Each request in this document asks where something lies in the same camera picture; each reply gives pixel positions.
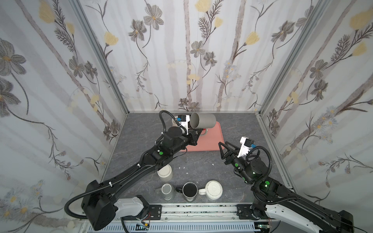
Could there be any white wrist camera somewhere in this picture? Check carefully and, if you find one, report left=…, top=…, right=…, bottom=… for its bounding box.
left=175, top=115, right=190, bottom=135
left=238, top=136, right=256, bottom=158

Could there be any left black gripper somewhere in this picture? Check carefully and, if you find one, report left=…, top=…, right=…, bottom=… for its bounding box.
left=168, top=127, right=201, bottom=156

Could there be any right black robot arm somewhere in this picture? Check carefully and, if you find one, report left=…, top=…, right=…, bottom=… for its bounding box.
left=219, top=142, right=355, bottom=233

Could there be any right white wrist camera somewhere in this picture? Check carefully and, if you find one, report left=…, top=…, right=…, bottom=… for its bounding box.
left=238, top=136, right=256, bottom=158

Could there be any black interior steel mug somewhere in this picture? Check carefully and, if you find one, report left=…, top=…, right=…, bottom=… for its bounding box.
left=175, top=182, right=198, bottom=202

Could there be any pink rectangular tray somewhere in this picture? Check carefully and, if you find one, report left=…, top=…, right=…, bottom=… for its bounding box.
left=186, top=122, right=224, bottom=151

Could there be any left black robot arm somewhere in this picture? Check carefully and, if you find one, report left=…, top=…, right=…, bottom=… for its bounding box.
left=64, top=110, right=203, bottom=231

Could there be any white ribbed upside-down mug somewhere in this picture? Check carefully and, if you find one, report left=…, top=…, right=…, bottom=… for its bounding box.
left=198, top=180, right=223, bottom=201

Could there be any white perforated cable duct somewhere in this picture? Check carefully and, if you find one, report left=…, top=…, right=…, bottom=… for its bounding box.
left=87, top=222, right=261, bottom=233

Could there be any aluminium mounting rail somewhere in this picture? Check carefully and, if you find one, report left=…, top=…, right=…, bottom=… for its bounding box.
left=78, top=202, right=315, bottom=223

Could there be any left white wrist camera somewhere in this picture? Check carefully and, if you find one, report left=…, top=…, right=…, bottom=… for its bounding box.
left=175, top=115, right=190, bottom=135

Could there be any small grey mug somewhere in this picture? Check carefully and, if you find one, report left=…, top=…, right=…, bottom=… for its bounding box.
left=155, top=183, right=176, bottom=201

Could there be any cream upside-down mug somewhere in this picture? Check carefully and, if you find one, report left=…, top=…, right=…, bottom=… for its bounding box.
left=157, top=165, right=173, bottom=183

